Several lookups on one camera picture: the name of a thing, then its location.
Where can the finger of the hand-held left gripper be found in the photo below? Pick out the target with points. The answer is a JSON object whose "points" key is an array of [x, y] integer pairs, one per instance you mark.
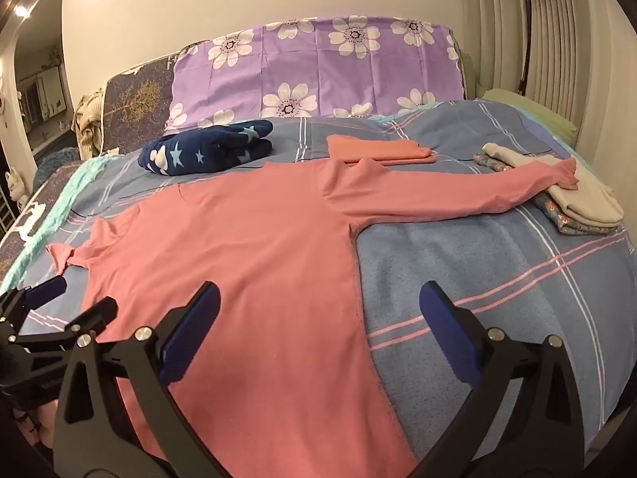
{"points": [[50, 289], [92, 314]]}

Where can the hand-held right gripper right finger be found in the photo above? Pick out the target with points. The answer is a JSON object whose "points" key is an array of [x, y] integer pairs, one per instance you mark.
{"points": [[450, 331]]}

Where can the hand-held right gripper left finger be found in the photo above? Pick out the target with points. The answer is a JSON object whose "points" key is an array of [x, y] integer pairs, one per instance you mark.
{"points": [[191, 331]]}

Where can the pink long-sleeve shirt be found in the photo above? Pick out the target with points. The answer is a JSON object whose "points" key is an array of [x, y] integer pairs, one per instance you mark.
{"points": [[249, 259]]}

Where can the person's left forearm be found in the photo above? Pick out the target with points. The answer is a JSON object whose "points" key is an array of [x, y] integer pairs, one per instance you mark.
{"points": [[45, 423]]}

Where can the blue plaid blanket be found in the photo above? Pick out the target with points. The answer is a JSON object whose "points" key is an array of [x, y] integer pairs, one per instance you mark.
{"points": [[473, 259]]}

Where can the teal knitted blanket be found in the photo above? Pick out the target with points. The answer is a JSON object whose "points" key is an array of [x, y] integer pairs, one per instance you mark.
{"points": [[84, 179]]}

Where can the folded floral garment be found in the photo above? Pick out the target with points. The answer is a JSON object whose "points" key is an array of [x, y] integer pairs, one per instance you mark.
{"points": [[572, 226]]}

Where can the beige hanging cloth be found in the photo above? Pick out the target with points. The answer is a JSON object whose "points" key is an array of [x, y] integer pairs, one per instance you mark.
{"points": [[87, 124]]}

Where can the navy star-print garment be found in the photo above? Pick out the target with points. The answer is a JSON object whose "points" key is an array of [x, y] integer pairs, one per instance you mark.
{"points": [[199, 152]]}

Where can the folded beige garment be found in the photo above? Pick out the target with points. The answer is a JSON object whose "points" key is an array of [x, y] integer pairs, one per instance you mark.
{"points": [[587, 204]]}

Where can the folded salmon garment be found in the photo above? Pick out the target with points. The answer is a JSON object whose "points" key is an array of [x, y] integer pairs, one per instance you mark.
{"points": [[378, 148]]}

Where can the dark tree-print cover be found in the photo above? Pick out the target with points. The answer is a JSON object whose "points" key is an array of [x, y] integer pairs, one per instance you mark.
{"points": [[134, 104]]}

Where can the green pillow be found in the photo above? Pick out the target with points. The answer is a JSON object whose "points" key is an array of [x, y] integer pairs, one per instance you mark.
{"points": [[537, 109]]}

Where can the ceiling light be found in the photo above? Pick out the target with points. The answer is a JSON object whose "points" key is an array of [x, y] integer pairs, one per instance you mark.
{"points": [[20, 10]]}

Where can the purple floral bed sheet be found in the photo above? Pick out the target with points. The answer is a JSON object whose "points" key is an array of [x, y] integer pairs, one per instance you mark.
{"points": [[323, 69]]}

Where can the white pleated curtain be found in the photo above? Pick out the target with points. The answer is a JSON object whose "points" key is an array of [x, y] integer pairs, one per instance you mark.
{"points": [[562, 50]]}

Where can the black floor lamp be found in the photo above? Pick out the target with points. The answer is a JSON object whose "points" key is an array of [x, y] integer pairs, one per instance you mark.
{"points": [[526, 35]]}

